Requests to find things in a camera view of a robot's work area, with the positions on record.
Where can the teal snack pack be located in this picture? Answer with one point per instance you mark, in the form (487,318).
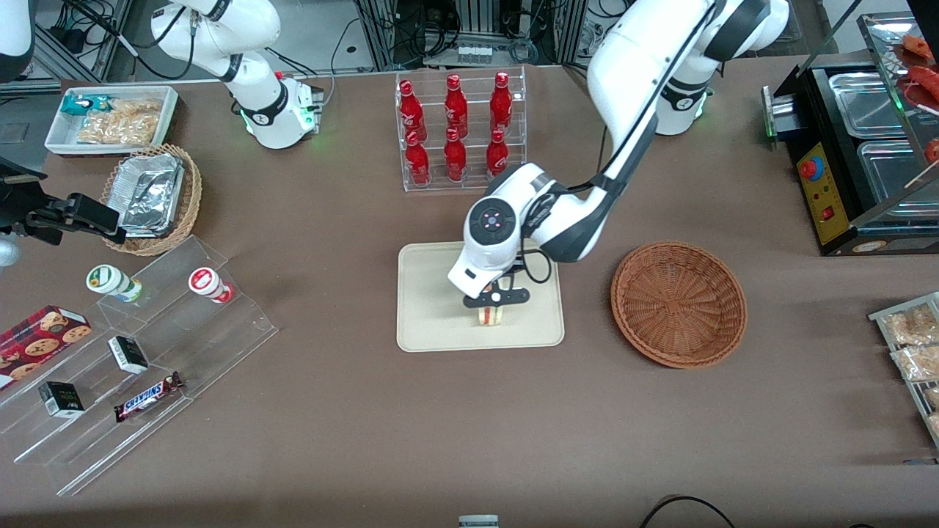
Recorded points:
(77,104)

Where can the small black carton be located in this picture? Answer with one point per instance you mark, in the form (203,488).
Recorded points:
(128,354)
(61,400)

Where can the clear bag of chips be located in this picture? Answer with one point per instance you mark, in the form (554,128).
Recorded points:
(125,123)

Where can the light wicker basket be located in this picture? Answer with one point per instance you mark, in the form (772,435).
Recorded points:
(192,198)

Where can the red cookie box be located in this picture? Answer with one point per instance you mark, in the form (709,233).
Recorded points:
(37,341)

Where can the steel food pan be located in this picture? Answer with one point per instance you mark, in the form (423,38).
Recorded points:
(866,103)
(891,180)

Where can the stacked aluminium foil trays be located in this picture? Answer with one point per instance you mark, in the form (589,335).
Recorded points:
(150,194)

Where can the red sausage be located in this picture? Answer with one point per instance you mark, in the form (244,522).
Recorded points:
(918,47)
(933,150)
(926,84)

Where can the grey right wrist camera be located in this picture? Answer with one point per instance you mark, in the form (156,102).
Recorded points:
(7,253)

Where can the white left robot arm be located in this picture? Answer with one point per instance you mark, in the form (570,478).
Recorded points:
(631,73)

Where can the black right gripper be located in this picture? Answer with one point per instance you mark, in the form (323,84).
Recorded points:
(28,204)

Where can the red cola bottle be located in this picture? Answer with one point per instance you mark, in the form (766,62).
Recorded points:
(455,106)
(411,110)
(501,103)
(455,160)
(497,155)
(418,163)

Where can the green lid yogurt cup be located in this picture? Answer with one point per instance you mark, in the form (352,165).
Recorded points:
(108,280)

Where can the clear bag of pastry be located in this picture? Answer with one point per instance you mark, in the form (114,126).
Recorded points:
(918,363)
(934,425)
(933,397)
(910,326)

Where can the clear acrylic stepped shelf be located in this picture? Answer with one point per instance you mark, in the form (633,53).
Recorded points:
(183,345)

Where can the Snickers chocolate bar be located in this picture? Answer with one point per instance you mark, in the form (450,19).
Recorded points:
(147,397)

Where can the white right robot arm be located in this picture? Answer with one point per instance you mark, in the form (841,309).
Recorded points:
(257,95)

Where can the brown round wicker basket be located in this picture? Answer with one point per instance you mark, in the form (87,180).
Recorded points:
(678,304)

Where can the small grey device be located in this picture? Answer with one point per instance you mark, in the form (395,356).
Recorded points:
(478,521)

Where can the white power strip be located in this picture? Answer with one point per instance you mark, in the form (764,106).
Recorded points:
(474,54)

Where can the grey snack display tray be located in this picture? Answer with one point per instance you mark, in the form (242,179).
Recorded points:
(910,396)

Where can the red lid yogurt cup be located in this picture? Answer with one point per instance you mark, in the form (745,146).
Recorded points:
(205,282)

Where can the triangular sandwich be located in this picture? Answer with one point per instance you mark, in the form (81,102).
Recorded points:
(491,317)

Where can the black food warmer appliance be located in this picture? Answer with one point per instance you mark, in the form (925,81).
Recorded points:
(814,117)

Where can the clear acrylic bottle rack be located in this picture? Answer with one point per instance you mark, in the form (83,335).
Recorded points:
(469,187)

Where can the beige rectangular tray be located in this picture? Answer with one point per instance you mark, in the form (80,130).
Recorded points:
(433,315)

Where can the white plastic bin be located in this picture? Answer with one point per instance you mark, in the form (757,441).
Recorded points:
(57,139)

